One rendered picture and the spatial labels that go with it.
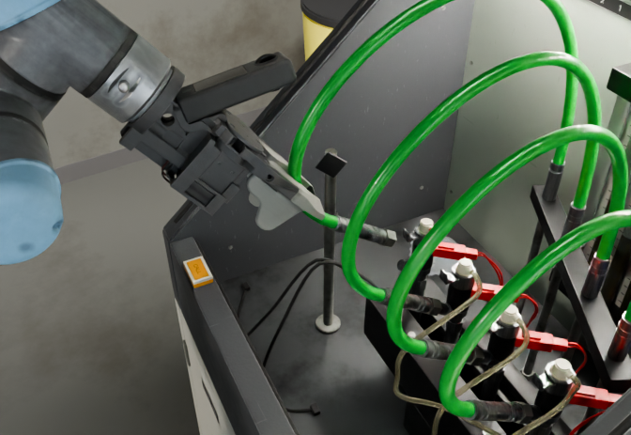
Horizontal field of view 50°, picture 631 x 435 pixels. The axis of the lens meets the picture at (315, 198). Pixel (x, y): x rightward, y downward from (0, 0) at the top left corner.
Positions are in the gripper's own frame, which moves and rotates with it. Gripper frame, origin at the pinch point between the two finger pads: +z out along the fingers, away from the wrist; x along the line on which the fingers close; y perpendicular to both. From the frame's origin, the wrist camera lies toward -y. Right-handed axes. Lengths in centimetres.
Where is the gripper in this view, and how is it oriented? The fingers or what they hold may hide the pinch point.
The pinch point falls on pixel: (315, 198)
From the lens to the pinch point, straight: 72.0
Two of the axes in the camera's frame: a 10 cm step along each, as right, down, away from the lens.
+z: 7.1, 5.6, 4.3
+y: -6.7, 7.2, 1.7
